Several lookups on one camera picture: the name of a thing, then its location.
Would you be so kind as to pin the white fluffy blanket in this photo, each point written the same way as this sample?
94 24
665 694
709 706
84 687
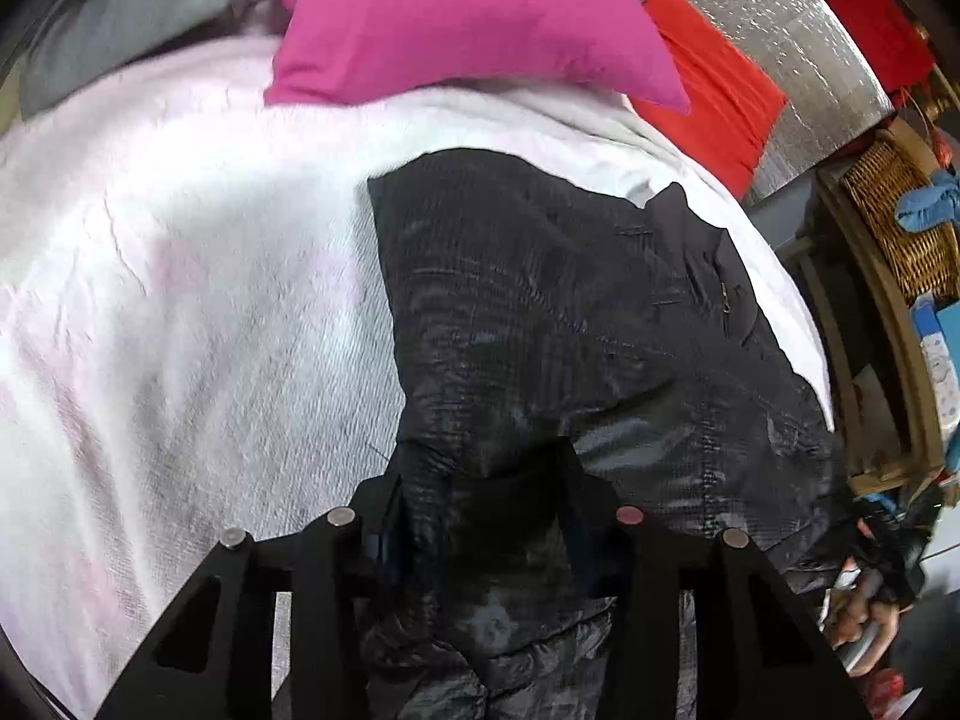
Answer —
187 277

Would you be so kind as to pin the person's right hand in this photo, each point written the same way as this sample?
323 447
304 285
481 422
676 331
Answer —
862 622

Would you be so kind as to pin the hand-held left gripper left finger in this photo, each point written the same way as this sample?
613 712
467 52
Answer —
385 536

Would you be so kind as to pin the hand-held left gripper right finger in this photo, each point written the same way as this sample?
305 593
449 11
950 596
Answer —
579 551

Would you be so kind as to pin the grey pillow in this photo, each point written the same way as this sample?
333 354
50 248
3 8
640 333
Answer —
112 22

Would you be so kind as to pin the silver foil headboard cover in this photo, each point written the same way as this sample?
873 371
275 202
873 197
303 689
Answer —
814 52

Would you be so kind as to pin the blue cloth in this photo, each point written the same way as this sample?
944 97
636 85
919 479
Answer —
926 206

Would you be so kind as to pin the blue white patterned package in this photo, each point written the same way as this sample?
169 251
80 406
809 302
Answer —
937 360

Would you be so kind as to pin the pink pillow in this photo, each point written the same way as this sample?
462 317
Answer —
450 22

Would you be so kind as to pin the wicker basket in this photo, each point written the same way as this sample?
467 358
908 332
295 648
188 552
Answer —
892 232

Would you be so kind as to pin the red pillow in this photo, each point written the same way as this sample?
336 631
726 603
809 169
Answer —
712 90

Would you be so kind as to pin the black quilted jacket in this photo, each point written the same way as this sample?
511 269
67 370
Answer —
525 315

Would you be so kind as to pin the wooden shelf unit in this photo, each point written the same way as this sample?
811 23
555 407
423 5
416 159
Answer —
885 360

